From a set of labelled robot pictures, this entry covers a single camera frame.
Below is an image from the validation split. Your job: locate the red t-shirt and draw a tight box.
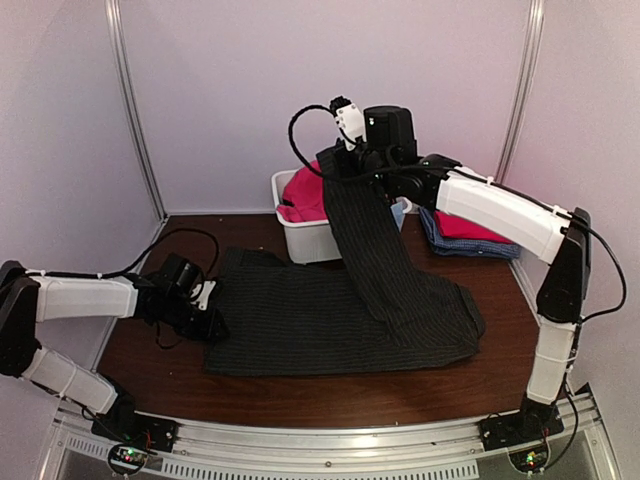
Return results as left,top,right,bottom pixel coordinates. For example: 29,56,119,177
434,211,511,244

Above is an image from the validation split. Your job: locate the black striped shirt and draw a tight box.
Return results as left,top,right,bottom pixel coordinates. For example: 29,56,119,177
204,179,486,377

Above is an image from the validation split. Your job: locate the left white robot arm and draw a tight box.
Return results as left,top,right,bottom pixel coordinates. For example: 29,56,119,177
1,254,228,444

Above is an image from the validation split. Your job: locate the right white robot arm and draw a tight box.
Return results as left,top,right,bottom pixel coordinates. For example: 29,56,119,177
329,96,590,442

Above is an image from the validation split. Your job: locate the white plastic laundry bin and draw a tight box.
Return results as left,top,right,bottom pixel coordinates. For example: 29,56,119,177
271,168,414,265

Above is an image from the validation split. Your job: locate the light blue shirt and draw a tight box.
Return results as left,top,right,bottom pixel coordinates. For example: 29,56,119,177
390,197,413,231

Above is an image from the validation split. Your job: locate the pink garment in bin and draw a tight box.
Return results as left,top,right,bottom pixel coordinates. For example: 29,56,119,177
277,167,328,223

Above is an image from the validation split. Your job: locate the folded blue checkered shirt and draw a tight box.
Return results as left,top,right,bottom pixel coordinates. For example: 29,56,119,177
418,207,521,260

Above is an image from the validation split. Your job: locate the left circuit board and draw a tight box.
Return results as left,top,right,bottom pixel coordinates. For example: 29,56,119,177
107,444,150,476

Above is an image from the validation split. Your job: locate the circuit board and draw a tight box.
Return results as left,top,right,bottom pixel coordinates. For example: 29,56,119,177
107,444,150,476
508,443,550,474

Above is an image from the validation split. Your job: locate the right circuit board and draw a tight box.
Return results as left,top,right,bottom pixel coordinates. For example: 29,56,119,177
508,443,550,474

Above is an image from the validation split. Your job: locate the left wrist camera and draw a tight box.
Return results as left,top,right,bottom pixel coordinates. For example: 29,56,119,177
190,280,222,311

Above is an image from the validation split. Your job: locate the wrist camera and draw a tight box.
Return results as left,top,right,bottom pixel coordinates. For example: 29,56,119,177
329,96,366,151
190,280,222,311

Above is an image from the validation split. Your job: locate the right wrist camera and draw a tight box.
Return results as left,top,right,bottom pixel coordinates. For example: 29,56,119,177
329,96,366,151

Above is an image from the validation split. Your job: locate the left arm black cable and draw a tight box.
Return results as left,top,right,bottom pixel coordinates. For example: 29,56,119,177
94,228,221,351

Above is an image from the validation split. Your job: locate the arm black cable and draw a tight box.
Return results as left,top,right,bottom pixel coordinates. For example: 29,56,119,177
287,103,629,321
94,228,221,351

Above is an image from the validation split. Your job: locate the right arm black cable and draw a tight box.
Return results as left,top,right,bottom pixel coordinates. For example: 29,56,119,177
287,103,629,321

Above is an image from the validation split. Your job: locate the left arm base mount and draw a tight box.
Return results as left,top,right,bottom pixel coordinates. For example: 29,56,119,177
91,413,178,453

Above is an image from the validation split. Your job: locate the front aluminium rail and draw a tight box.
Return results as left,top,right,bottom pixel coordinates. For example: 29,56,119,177
36,394,621,479

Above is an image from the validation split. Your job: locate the right aluminium frame post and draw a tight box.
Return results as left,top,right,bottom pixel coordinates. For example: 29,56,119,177
495,0,546,182

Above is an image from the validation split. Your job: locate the aluminium frame post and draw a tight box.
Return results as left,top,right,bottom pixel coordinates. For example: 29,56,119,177
495,0,546,182
104,0,167,221

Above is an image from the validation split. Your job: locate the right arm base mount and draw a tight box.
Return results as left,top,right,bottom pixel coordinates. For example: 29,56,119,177
478,411,564,451

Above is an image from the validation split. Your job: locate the left aluminium frame post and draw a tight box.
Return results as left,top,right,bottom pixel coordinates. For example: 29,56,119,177
104,0,167,221

